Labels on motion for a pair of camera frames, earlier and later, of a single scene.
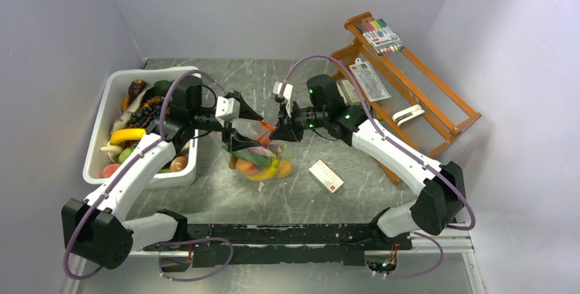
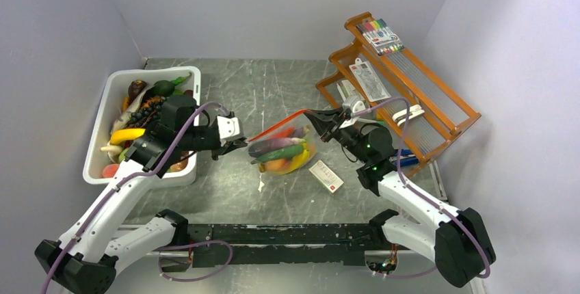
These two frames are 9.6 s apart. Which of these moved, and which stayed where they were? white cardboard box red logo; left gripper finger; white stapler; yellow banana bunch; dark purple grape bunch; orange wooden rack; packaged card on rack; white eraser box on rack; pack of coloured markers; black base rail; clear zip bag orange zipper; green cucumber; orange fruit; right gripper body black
Moved: green cucumber; clear zip bag orange zipper; yellow banana bunch; left gripper finger; right gripper body black
Stayed: black base rail; white eraser box on rack; dark purple grape bunch; packaged card on rack; white cardboard box red logo; orange wooden rack; orange fruit; white stapler; pack of coloured markers
